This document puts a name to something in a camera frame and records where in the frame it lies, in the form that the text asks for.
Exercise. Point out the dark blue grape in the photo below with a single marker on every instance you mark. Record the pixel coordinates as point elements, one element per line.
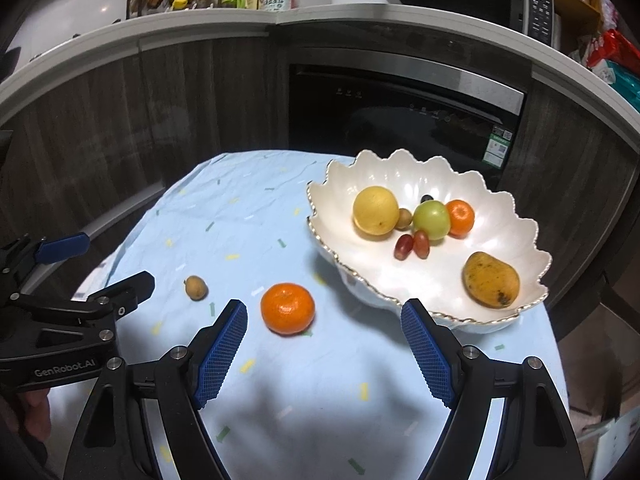
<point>426,198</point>

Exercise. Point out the black built-in dishwasher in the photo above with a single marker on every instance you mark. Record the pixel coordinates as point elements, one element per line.
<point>375,125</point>

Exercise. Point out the yellow spotted mango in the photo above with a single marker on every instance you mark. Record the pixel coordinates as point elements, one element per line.
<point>490,280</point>

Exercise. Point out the teal tissue packet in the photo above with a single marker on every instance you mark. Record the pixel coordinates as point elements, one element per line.
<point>622,80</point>

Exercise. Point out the large mandarin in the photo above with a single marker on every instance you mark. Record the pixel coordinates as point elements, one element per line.
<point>287,308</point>

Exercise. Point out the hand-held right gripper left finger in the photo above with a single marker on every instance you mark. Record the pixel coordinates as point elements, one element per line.
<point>222,355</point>

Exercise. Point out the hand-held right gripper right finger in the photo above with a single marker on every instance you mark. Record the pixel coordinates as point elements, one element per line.
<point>430,355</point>

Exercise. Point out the yellow cap bottle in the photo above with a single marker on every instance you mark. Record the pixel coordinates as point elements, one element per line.
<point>180,2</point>

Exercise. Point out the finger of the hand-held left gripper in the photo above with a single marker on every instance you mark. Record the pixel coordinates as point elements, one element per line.
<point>65,248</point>
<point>132,285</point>

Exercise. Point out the white scalloped bowl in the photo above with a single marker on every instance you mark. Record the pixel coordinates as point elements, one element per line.
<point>360,260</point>

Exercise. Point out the red grape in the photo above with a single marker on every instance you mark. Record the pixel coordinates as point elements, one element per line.
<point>403,246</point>
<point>421,244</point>

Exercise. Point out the yellow lemon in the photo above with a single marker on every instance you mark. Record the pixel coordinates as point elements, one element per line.
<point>376,210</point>

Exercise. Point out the green apple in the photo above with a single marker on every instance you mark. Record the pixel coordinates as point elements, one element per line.
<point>431,218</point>

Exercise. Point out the light blue patterned tablecloth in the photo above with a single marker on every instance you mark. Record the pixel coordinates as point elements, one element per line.
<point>250,210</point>

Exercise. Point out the brown longan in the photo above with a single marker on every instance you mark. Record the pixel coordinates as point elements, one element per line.
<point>404,218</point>
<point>196,288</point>

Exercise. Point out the small mandarin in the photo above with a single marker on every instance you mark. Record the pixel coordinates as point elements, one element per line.
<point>461,217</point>

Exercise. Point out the person's left hand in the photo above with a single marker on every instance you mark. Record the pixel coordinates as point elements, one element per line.
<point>35,412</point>

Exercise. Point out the red snack packet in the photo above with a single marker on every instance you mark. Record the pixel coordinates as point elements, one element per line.
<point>617,47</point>

